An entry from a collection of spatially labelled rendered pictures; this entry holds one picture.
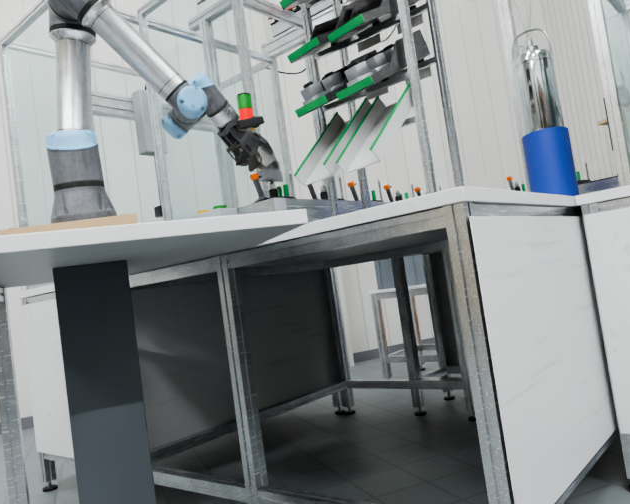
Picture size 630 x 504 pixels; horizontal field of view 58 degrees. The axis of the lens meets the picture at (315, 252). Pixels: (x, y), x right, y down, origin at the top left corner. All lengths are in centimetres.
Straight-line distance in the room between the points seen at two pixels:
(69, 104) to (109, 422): 81
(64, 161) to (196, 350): 124
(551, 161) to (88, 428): 164
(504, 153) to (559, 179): 403
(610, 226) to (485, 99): 446
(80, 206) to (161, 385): 112
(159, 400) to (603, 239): 167
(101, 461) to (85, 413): 11
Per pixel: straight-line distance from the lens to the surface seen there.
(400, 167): 541
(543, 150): 214
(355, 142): 157
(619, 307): 183
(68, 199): 144
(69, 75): 167
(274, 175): 180
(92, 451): 143
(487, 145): 603
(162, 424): 239
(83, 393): 141
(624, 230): 181
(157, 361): 237
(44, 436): 275
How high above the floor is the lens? 71
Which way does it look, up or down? 3 degrees up
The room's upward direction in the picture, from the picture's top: 8 degrees counter-clockwise
